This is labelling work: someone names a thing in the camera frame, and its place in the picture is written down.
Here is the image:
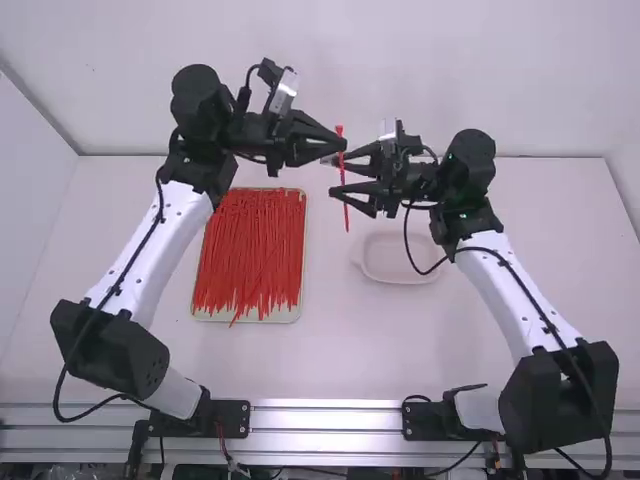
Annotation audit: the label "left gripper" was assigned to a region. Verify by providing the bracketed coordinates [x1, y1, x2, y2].
[227, 109, 348, 179]

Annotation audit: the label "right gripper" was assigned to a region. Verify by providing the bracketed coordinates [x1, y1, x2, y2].
[319, 131, 442, 220]

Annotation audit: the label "orange cable tie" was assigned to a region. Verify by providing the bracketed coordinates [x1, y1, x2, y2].
[333, 122, 351, 234]

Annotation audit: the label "white dish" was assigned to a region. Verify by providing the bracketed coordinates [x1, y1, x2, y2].
[348, 230, 449, 286]

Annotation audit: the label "pale tray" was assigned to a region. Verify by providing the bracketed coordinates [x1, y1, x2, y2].
[188, 185, 310, 325]

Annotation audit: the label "silver rails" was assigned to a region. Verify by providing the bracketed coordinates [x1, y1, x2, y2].
[0, 397, 640, 471]

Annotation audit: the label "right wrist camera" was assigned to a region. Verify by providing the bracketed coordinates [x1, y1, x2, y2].
[377, 117, 407, 151]

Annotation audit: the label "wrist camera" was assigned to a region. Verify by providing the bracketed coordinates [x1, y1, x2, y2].
[264, 67, 304, 120]
[377, 117, 407, 151]

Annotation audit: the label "black cable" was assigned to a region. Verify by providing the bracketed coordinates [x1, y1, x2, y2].
[401, 197, 454, 277]
[52, 299, 136, 424]
[552, 344, 615, 477]
[238, 63, 266, 109]

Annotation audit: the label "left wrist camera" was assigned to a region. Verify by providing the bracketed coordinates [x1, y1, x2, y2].
[264, 67, 304, 120]

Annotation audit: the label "row of orange cable ties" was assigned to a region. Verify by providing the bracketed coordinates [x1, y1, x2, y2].
[192, 187, 307, 329]

